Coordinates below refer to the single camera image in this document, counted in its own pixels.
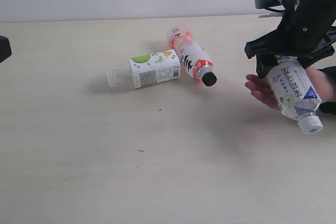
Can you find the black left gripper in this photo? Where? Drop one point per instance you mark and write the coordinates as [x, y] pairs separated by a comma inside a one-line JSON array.
[[5, 48]]

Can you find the peach label bottle black cap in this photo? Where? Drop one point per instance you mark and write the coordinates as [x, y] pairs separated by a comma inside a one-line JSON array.
[[197, 63]]

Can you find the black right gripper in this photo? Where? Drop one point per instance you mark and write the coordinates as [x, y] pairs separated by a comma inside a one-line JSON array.
[[306, 33]]

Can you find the clear Suntory bottle white label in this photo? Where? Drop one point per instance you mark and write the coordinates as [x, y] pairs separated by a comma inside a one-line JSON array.
[[296, 96]]

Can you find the clear bottle green apple label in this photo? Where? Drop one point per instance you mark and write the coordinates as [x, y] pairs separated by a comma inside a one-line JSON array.
[[147, 70]]

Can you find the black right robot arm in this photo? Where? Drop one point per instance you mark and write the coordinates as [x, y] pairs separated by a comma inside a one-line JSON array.
[[306, 31]]

